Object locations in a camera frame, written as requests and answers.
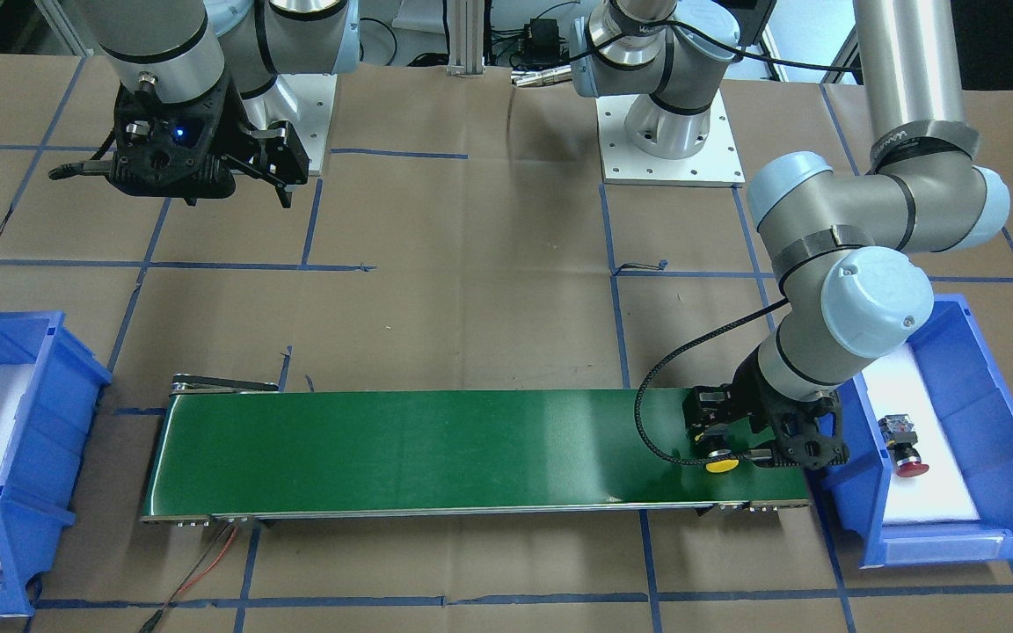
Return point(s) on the aluminium frame post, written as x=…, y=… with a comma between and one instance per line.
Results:
x=465, y=31

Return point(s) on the green conveyor belt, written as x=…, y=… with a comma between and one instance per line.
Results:
x=248, y=455

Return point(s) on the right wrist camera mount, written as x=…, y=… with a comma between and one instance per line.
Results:
x=137, y=164

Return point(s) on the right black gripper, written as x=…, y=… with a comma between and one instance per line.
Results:
x=237, y=132

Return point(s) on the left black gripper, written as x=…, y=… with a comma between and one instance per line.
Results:
x=751, y=406

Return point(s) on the red push button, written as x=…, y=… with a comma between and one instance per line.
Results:
x=900, y=437

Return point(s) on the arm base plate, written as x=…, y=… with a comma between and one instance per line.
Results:
x=307, y=102
x=643, y=145

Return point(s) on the yellow push button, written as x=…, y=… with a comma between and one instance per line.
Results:
x=721, y=461

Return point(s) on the blue bin with buttons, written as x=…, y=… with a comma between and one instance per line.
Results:
x=975, y=407

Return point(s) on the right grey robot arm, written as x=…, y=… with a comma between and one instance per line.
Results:
x=181, y=48

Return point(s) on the blue empty bin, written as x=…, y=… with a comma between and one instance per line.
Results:
x=43, y=458

